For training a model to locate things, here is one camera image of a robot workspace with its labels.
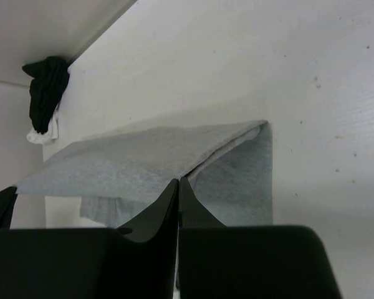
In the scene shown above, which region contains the grey tank top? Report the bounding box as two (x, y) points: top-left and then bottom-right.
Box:
(16, 121), (273, 227)

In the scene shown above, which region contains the folded white tank top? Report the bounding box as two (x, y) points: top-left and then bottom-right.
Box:
(26, 103), (60, 145)

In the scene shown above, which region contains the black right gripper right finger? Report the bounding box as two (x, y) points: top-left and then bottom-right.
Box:
(178, 178), (342, 298)

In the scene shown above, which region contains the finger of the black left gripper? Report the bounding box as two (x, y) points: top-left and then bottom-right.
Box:
(0, 186), (17, 229)

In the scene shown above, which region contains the folded black tank top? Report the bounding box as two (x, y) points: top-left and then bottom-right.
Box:
(22, 56), (70, 134)

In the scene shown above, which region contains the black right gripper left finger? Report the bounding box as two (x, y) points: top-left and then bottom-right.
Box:
(0, 179), (178, 298)

